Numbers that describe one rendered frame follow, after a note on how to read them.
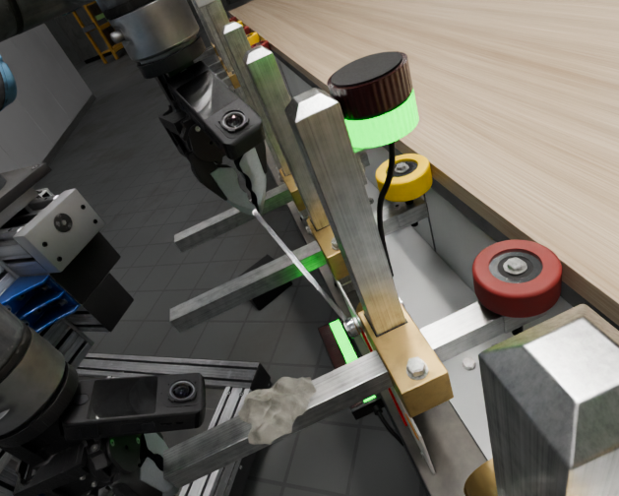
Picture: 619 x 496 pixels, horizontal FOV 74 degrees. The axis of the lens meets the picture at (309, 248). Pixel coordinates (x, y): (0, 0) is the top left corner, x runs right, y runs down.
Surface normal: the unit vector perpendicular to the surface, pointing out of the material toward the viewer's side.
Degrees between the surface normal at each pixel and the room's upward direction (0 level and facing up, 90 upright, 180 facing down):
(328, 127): 90
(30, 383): 91
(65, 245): 90
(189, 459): 0
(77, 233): 90
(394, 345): 0
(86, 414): 31
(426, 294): 0
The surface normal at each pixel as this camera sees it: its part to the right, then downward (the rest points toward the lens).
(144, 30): 0.07, 0.64
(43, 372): 0.95, -0.21
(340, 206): 0.27, 0.54
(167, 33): 0.48, 0.44
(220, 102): -0.04, -0.41
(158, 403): 0.18, -0.84
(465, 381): -0.33, -0.72
